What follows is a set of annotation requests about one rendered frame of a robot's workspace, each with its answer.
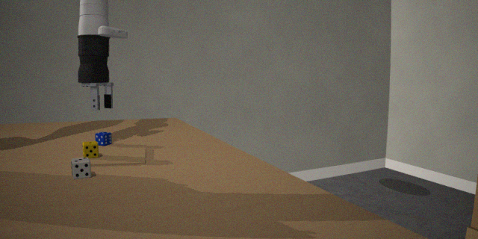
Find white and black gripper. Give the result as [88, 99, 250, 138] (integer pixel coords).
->
[78, 14, 128, 110]

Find yellow die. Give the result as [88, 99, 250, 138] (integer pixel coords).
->
[83, 141, 99, 158]

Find blue die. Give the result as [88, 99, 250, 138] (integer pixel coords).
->
[95, 132, 111, 146]

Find white die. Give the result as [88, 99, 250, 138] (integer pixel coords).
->
[71, 158, 91, 179]

